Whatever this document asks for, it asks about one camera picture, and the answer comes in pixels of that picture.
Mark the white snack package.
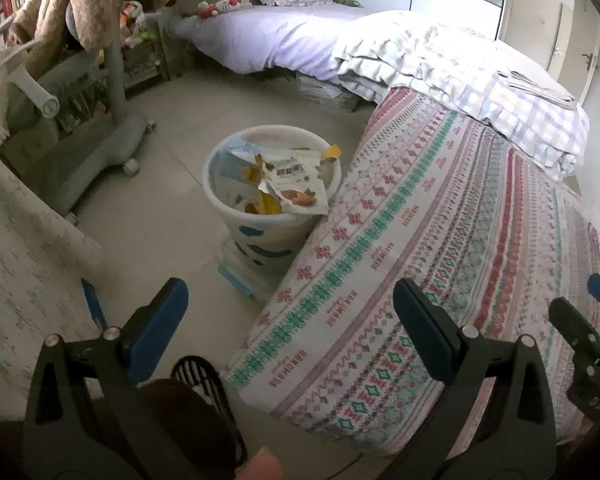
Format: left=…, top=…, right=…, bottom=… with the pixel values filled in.
left=254, top=148, right=328, bottom=216

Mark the light blue paper carton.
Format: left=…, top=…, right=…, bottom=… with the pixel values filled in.
left=212, top=138, right=261, bottom=188

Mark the yellow snowflake snack bag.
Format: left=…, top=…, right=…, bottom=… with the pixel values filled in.
left=245, top=192, right=283, bottom=216

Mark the yellow wrapper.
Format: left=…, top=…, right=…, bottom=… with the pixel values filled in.
left=320, top=144, right=342, bottom=166

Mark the white plastic trash bin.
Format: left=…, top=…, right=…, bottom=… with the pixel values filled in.
left=202, top=125, right=342, bottom=275

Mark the left hand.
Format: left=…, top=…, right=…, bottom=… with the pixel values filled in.
left=236, top=448, right=284, bottom=480

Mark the black slipper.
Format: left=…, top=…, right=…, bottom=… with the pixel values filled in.
left=140, top=356, right=248, bottom=479

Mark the white floral tablecloth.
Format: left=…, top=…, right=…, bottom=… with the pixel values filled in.
left=0, top=52, right=99, bottom=420

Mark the patterned striped bed sheet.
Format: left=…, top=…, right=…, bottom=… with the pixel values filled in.
left=224, top=88, right=600, bottom=455

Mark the folded grey striped cloth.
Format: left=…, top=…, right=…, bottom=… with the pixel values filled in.
left=498, top=70, right=577, bottom=110

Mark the plaid purple white quilt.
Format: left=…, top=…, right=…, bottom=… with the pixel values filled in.
left=332, top=10, right=590, bottom=181

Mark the cream door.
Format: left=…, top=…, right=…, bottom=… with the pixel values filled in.
left=498, top=0, right=600, bottom=102

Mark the grey rolling chair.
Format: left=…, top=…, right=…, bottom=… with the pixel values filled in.
left=0, top=25, right=154, bottom=219

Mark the green plush toy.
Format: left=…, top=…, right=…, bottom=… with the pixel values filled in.
left=334, top=0, right=361, bottom=8

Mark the lavender bed mattress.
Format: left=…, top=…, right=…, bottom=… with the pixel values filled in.
left=169, top=3, right=370, bottom=84

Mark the pile of plush toys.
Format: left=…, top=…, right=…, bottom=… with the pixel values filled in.
left=119, top=0, right=157, bottom=49

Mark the brown fuzzy blanket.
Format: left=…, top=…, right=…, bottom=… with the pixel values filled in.
left=4, top=0, right=192, bottom=61

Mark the red white plush toy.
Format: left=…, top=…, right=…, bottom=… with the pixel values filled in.
left=196, top=0, right=252, bottom=20

